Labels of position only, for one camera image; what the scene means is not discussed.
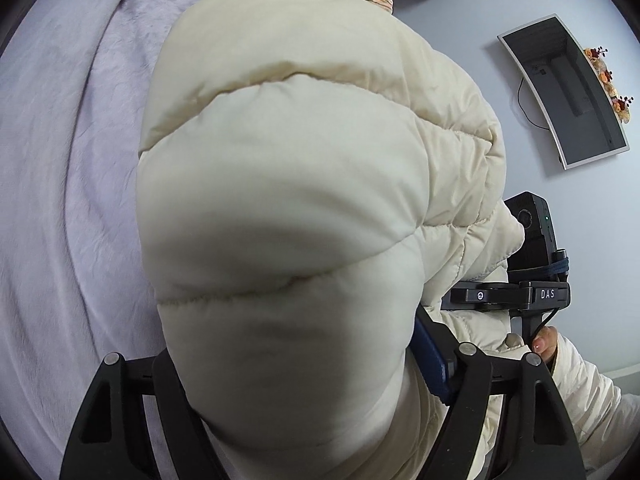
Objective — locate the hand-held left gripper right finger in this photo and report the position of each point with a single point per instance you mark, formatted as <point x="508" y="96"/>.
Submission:
<point x="432" y="360"/>

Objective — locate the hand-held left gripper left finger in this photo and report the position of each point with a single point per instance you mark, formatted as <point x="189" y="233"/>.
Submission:
<point x="107" y="410"/>

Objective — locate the cream puffer jacket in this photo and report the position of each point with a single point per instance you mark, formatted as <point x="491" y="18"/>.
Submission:
<point x="310" y="220"/>

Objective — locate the person's right forearm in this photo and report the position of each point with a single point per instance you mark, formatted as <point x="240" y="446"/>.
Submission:
<point x="590" y="410"/>

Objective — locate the person's right hand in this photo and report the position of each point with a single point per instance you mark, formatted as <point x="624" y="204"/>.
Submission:
<point x="545" y="345"/>

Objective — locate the orange artificial flowers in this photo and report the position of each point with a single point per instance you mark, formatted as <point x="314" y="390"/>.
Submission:
<point x="607" y="77"/>

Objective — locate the purple fleece blanket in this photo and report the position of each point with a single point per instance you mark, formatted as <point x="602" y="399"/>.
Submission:
<point x="70" y="185"/>

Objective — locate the wall-mounted television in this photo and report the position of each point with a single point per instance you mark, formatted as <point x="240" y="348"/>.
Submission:
<point x="565" y="90"/>

